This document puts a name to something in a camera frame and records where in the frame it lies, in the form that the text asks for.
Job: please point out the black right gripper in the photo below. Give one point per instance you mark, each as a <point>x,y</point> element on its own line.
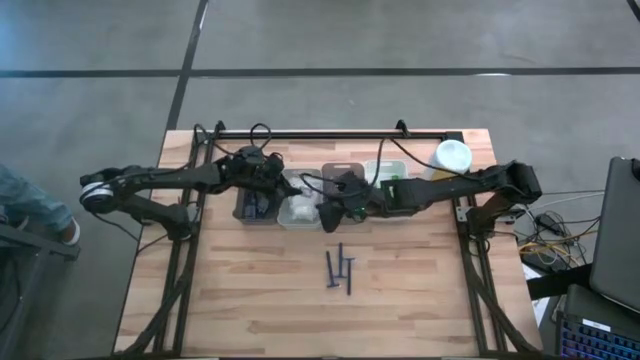
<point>357,197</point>

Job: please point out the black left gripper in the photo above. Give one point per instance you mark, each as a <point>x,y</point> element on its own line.
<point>255,172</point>

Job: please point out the white packets cluster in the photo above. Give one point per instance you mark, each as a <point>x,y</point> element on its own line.
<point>300,213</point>

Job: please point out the clear bag of cotton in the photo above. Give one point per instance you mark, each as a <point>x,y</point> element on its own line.
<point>312,201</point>

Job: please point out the dark blue razor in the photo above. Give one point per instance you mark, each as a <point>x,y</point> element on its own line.
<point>341,260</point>

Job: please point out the small green bottle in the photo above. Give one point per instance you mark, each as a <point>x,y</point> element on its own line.
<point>395,177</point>

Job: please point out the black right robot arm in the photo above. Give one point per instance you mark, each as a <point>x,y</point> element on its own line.
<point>450,187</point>

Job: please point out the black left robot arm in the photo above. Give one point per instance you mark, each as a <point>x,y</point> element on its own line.
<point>165,177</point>

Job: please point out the light grey plastic bin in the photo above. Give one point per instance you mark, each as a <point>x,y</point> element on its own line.
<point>310,225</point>

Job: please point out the dark grey plastic bin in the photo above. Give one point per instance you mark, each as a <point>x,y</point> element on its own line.
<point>239,212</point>
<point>332,170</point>

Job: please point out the white plastic bin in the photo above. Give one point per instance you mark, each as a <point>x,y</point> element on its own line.
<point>372,170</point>

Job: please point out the white yellow wipes canister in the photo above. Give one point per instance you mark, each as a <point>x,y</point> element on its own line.
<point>452,155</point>

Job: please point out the black power adapter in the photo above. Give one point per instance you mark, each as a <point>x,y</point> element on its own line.
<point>547,222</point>

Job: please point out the white paper sheet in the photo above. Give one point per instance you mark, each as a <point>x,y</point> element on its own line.
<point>537,310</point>

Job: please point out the person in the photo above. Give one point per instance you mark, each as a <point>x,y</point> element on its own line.
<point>30,200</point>

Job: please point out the grey laptop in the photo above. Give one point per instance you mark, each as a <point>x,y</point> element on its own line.
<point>620,235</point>

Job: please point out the backlit keyboard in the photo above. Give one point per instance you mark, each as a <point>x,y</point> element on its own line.
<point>600,345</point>

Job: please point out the black aluminium table frame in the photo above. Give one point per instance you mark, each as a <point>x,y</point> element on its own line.
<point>325,135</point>

